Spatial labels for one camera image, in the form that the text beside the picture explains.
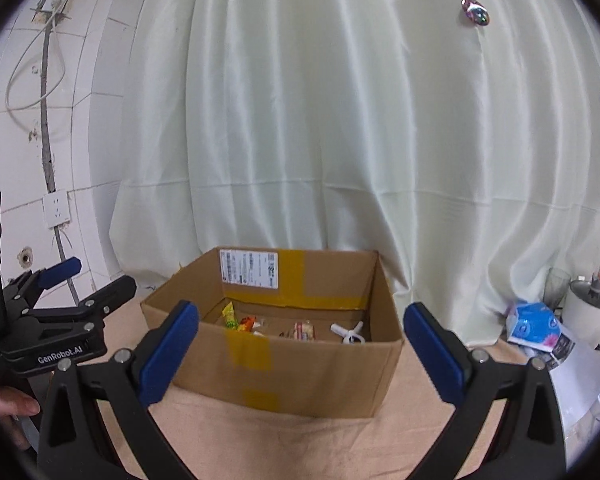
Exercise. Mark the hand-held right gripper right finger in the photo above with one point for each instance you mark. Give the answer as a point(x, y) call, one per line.
point(435, 355)

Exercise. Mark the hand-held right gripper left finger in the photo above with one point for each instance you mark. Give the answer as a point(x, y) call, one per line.
point(172, 347)

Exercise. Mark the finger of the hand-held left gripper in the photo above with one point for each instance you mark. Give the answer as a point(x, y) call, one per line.
point(110, 295)
point(55, 272)

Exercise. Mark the green yellow snack packet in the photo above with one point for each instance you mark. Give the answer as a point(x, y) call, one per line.
point(229, 317)

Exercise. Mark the white plastic clamp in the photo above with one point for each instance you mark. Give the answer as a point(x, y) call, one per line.
point(347, 335)

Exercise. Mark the brown cardboard box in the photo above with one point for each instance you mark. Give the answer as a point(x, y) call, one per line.
point(305, 375)

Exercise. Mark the nut bar packet red edges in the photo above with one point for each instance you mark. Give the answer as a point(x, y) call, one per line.
point(304, 331)

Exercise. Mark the person's left hand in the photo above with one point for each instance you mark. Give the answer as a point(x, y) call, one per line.
point(15, 402)

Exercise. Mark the blue tissue package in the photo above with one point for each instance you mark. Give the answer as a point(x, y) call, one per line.
point(535, 325)

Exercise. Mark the clear glass cup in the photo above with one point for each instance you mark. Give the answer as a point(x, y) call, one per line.
point(557, 285)

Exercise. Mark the white sheet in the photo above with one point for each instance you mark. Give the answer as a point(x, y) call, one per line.
point(580, 380)

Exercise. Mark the white jug appliance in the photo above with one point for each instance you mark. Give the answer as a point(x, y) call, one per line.
point(585, 320)

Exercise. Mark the pale green curtain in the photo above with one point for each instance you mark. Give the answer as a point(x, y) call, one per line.
point(330, 110)

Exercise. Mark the iridescent curtain ornament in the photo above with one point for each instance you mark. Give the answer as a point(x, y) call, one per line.
point(475, 11)

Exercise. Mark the white wall socket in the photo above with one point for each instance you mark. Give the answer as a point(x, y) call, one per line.
point(56, 209)

